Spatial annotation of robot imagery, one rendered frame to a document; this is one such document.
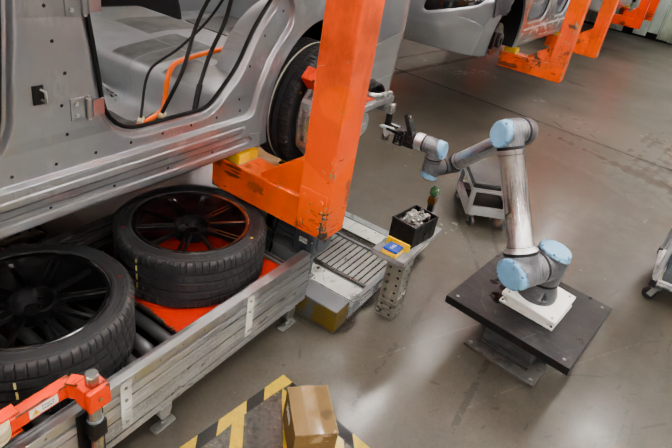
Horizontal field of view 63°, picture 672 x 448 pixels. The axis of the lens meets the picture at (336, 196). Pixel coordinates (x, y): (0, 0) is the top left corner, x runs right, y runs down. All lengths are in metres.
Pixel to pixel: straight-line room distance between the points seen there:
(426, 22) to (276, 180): 3.01
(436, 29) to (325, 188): 3.11
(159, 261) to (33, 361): 0.60
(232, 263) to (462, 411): 1.17
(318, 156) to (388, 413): 1.11
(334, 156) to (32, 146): 1.06
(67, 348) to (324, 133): 1.18
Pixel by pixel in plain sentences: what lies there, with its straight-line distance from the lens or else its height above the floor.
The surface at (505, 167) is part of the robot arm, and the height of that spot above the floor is 0.95.
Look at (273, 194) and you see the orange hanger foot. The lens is 2.49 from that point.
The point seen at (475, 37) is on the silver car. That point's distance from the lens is 5.28.
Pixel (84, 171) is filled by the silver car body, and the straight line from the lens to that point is 2.05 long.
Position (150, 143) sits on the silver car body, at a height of 0.92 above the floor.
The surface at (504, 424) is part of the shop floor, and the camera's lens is 2.63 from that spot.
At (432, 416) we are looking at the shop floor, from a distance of 2.53.
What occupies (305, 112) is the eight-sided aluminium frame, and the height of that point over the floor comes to 0.91.
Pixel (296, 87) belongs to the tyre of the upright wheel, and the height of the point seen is 1.02.
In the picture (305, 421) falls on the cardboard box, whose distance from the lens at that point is 2.15.
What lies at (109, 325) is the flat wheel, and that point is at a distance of 2.00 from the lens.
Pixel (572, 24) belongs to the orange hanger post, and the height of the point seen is 1.10.
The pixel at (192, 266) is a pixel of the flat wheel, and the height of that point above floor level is 0.49.
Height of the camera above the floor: 1.84
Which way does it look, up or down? 28 degrees down
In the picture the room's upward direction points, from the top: 10 degrees clockwise
